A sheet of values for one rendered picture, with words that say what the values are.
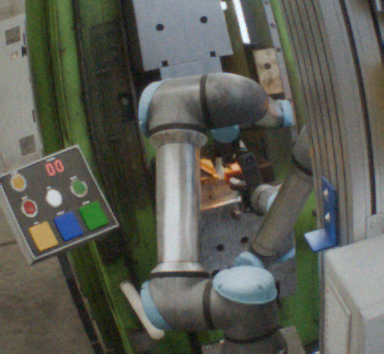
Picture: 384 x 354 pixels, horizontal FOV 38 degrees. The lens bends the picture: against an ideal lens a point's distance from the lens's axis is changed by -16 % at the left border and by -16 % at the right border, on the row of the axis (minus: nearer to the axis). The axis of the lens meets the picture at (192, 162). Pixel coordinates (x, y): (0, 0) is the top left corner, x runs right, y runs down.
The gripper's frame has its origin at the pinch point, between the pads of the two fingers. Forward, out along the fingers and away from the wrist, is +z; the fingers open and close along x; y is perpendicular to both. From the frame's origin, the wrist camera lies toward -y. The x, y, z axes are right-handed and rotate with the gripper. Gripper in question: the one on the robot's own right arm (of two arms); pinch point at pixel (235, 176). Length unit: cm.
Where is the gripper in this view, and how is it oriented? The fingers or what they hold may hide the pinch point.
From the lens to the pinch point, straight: 190.1
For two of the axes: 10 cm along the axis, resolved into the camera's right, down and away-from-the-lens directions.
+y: 2.0, 9.5, 2.3
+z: -2.9, -1.6, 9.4
